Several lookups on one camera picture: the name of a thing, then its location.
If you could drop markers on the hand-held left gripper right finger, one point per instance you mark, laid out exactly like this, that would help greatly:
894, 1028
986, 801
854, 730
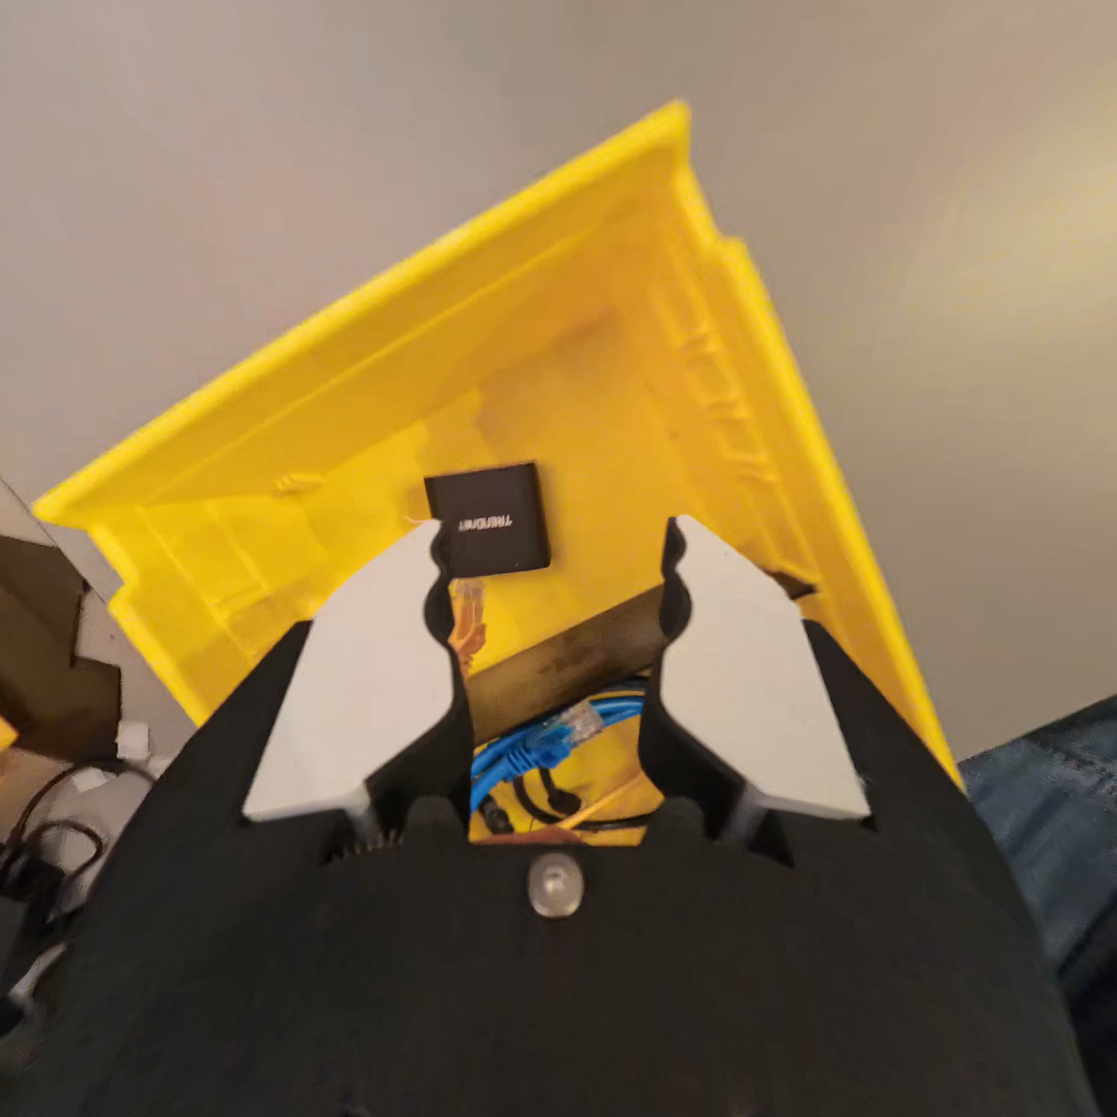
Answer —
751, 694

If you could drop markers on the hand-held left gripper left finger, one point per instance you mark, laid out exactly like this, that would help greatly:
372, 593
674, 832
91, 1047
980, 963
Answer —
354, 692

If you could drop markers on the black ethernet splitter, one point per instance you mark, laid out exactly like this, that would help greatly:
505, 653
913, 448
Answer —
489, 519

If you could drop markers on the yellow plastic bin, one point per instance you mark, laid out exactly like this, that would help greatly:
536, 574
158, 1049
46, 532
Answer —
568, 367

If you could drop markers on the black bin divider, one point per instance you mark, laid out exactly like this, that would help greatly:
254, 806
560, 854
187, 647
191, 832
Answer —
568, 653

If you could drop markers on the person's leg in jeans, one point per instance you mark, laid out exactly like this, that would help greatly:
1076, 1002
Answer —
1046, 828

